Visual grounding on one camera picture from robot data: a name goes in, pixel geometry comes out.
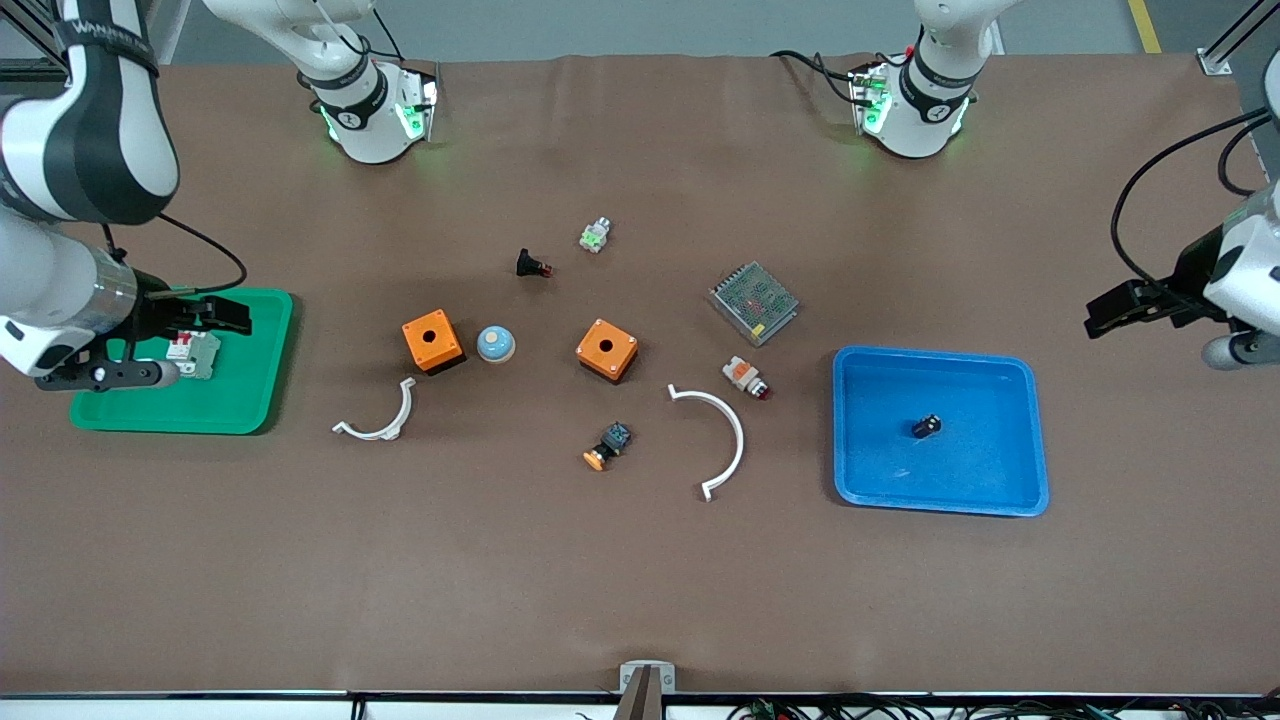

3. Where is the white red circuit breaker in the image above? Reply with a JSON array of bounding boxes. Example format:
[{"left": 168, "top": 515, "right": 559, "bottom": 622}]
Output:
[{"left": 165, "top": 333, "right": 222, "bottom": 381}]

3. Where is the green plastic tray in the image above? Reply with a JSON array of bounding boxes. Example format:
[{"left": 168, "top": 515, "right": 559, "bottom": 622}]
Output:
[{"left": 68, "top": 286, "right": 295, "bottom": 436}]

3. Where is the small white curved clip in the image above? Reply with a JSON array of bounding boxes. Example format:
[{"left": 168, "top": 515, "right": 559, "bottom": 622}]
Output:
[{"left": 332, "top": 377, "right": 417, "bottom": 442}]

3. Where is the blue plastic tray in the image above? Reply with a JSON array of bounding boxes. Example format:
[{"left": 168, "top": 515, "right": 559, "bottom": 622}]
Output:
[{"left": 832, "top": 345, "right": 1051, "bottom": 518}]

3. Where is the orange button box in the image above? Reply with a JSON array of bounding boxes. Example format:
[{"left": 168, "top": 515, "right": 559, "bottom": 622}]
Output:
[
  {"left": 575, "top": 318, "right": 640, "bottom": 385},
  {"left": 402, "top": 309, "right": 466, "bottom": 376}
]

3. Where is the metal mesh power supply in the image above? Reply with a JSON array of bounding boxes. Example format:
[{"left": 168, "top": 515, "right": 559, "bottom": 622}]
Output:
[{"left": 709, "top": 261, "right": 800, "bottom": 348}]

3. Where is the large white curved clip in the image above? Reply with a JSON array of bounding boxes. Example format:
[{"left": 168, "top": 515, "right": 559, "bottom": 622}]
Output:
[{"left": 668, "top": 384, "right": 746, "bottom": 503}]

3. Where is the orange pushbutton black body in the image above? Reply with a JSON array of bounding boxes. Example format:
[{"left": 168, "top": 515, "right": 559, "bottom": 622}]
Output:
[{"left": 583, "top": 421, "right": 634, "bottom": 473}]

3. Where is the brown table mat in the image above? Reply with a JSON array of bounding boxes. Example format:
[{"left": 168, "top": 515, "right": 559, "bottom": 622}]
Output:
[{"left": 0, "top": 52, "right": 1280, "bottom": 696}]

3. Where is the long black left arm cable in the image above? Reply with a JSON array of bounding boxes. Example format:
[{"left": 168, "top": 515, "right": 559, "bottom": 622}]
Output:
[{"left": 1111, "top": 108, "right": 1273, "bottom": 293}]

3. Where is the short black left arm cable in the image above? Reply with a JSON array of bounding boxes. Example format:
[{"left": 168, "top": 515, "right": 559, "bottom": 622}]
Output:
[{"left": 1216, "top": 118, "right": 1269, "bottom": 197}]

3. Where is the aluminium frame profile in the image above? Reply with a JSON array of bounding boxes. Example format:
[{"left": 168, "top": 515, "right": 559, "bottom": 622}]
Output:
[
  {"left": 0, "top": 0, "right": 138, "bottom": 89},
  {"left": 1196, "top": 0, "right": 1280, "bottom": 77}
]

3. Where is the black right base cable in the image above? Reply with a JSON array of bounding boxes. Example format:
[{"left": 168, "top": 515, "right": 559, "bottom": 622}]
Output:
[{"left": 320, "top": 0, "right": 406, "bottom": 63}]

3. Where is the black base cable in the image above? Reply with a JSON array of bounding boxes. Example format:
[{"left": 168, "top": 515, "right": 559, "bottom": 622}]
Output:
[
  {"left": 769, "top": 49, "right": 886, "bottom": 107},
  {"left": 320, "top": 0, "right": 406, "bottom": 63}
]

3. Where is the orange white red switch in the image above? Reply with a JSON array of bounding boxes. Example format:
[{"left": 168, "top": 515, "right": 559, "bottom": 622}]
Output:
[{"left": 722, "top": 356, "right": 772, "bottom": 402}]

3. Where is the black left base cable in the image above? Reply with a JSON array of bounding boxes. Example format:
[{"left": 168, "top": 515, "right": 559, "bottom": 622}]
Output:
[{"left": 769, "top": 49, "right": 886, "bottom": 107}]

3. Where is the black cable bundle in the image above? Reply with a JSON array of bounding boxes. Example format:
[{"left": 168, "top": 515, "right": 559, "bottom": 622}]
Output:
[{"left": 725, "top": 694, "right": 1280, "bottom": 720}]

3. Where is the grey metal bracket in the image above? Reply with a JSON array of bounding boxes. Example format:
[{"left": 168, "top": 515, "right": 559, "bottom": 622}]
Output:
[{"left": 619, "top": 661, "right": 677, "bottom": 720}]

